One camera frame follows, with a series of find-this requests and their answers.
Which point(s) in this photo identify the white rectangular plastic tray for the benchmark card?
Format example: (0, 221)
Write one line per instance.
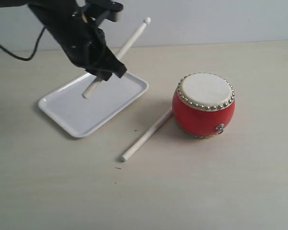
(80, 117)

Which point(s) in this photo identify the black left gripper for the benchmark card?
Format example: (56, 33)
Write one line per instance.
(83, 44)

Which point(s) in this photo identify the small red drum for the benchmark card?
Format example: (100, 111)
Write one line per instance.
(203, 104)

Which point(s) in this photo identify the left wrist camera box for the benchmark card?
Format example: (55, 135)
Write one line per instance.
(99, 10)

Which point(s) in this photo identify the white wooden drumstick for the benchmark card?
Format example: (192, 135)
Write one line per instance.
(119, 55)
(145, 137)

